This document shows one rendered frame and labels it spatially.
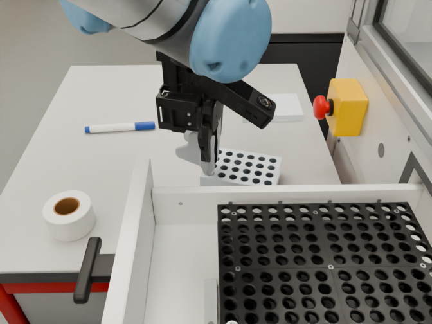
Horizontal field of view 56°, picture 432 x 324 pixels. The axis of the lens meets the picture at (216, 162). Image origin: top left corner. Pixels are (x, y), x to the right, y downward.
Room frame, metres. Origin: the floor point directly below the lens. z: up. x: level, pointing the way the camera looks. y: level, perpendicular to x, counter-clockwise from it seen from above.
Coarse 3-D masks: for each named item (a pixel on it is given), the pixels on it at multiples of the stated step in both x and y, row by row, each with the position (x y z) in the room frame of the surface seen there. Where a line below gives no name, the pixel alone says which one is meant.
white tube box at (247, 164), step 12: (228, 156) 0.54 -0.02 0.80; (240, 156) 0.55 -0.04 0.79; (252, 156) 0.54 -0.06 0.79; (264, 156) 0.54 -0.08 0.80; (276, 156) 0.54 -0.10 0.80; (216, 168) 0.51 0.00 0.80; (228, 168) 0.51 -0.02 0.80; (240, 168) 0.51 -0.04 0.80; (252, 168) 0.51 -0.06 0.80; (264, 168) 0.51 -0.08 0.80; (276, 168) 0.51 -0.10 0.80; (204, 180) 0.48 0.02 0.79; (216, 180) 0.48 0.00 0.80; (228, 180) 0.48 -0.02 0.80; (240, 180) 0.48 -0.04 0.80; (252, 180) 0.48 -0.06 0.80; (264, 180) 0.48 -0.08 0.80; (276, 180) 0.48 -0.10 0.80
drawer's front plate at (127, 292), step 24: (144, 168) 0.36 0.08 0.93; (144, 192) 0.32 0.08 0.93; (144, 216) 0.30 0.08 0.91; (120, 240) 0.25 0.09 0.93; (144, 240) 0.28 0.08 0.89; (120, 264) 0.22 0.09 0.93; (144, 264) 0.26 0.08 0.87; (120, 288) 0.20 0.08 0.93; (144, 288) 0.25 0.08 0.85; (120, 312) 0.18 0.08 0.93; (144, 312) 0.23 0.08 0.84
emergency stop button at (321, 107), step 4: (320, 96) 0.57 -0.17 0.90; (324, 96) 0.57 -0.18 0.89; (316, 100) 0.57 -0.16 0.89; (320, 100) 0.56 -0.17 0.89; (324, 100) 0.56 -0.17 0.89; (316, 104) 0.57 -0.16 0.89; (320, 104) 0.56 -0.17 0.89; (324, 104) 0.56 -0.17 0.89; (328, 104) 0.57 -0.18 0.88; (316, 108) 0.56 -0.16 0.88; (320, 108) 0.56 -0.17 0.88; (324, 108) 0.55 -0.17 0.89; (328, 108) 0.56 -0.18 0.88; (316, 112) 0.56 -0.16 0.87; (320, 112) 0.55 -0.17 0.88; (324, 112) 0.55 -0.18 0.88; (316, 116) 0.56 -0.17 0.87; (320, 116) 0.55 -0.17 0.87; (324, 116) 0.55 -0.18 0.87
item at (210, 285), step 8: (208, 280) 0.26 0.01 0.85; (216, 280) 0.26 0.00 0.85; (208, 288) 0.25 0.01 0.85; (216, 288) 0.25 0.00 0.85; (208, 296) 0.24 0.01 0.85; (216, 296) 0.24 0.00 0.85; (208, 304) 0.23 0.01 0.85; (216, 304) 0.23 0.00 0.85; (208, 312) 0.22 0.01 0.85; (216, 312) 0.22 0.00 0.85; (208, 320) 0.21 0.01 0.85; (216, 320) 0.21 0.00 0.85
